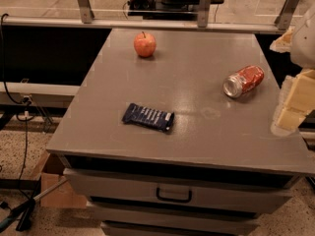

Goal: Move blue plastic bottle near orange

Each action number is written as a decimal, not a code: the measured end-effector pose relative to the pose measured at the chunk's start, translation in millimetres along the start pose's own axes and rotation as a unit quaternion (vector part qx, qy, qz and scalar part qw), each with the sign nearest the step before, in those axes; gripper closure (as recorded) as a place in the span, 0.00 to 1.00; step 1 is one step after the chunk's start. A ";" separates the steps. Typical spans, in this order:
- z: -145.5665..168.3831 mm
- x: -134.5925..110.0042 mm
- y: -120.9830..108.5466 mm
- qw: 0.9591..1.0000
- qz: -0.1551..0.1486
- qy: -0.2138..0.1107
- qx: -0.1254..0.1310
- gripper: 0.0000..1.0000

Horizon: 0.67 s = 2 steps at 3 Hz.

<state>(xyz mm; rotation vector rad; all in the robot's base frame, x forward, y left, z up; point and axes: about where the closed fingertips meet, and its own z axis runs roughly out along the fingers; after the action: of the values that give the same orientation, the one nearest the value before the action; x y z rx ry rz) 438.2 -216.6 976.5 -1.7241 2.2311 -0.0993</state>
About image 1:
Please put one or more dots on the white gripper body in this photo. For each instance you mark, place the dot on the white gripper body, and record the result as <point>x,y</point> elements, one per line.
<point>305,44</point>

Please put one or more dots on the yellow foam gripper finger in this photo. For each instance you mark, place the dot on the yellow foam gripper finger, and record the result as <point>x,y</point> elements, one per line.
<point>283,43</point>
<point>296,101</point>

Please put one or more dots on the orange soda can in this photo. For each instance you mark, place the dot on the orange soda can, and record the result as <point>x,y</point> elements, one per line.
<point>243,80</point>

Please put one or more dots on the black machine in background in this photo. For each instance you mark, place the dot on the black machine in background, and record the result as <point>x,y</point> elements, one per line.
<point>172,10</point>

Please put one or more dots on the top grey drawer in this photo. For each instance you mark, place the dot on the top grey drawer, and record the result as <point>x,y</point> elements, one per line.
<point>142,188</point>

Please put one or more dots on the grey drawer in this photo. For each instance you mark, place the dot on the grey drawer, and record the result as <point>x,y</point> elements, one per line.
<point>142,188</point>
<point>170,219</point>

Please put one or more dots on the grey drawer cabinet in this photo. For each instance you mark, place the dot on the grey drawer cabinet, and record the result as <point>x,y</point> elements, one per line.
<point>213,138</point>

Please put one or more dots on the red yellow apple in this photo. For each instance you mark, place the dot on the red yellow apple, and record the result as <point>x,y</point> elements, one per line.
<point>145,44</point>

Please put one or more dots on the dark blue snack wrapper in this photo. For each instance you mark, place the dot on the dark blue snack wrapper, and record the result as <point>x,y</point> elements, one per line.
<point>148,117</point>

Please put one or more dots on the middle grey drawer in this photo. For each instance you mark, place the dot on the middle grey drawer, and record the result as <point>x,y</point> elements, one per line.
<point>170,219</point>

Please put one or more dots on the cardboard box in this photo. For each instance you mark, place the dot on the cardboard box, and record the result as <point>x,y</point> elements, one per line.
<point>49,171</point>

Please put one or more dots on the black drawer handle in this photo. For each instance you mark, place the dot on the black drawer handle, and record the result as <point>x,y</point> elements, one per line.
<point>174,196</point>

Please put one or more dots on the metal railing frame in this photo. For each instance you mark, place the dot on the metal railing frame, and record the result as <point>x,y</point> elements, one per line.
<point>261,16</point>

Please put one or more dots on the black handled tool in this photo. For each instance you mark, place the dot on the black handled tool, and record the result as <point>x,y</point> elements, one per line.
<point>17,211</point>

